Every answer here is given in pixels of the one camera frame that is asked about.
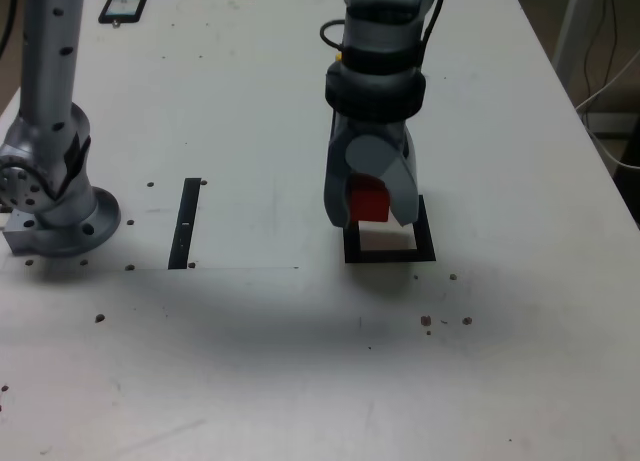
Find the white metal post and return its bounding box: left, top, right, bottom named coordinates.
left=552, top=0, right=601, bottom=95

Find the thin black hanging cable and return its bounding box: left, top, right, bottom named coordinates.
left=583, top=0, right=622, bottom=90

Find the white cable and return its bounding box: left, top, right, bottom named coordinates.
left=574, top=50, right=640, bottom=170

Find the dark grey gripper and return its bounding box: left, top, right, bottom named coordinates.
left=323, top=111, right=418, bottom=229

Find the black smartphone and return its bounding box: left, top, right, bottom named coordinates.
left=97, top=0, right=150, bottom=27

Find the red cube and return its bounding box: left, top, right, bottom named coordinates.
left=348, top=175, right=392, bottom=224

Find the black tape square outline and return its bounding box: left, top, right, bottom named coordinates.
left=343, top=194, right=437, bottom=265

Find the black tape strip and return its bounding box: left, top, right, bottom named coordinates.
left=167, top=177, right=202, bottom=271

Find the grey metal bar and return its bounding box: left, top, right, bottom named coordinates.
left=582, top=111, right=640, bottom=135

